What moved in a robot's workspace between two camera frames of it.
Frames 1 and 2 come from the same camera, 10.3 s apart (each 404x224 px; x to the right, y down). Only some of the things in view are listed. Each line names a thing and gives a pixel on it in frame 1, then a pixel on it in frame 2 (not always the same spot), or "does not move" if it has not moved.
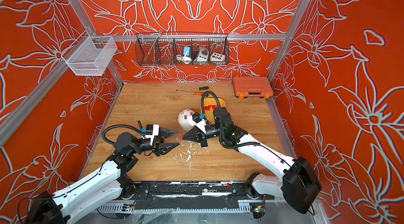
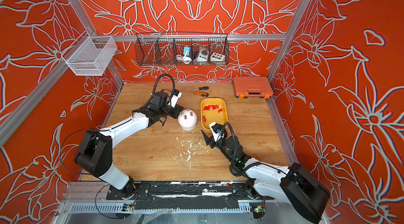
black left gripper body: x=142 y=146 → x=169 y=111
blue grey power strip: x=188 y=49 does not move
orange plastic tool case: x=252 y=86 does not move
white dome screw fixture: x=183 y=119 does not move
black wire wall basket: x=182 y=49 does not move
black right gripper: x=198 y=137 → x=208 y=141
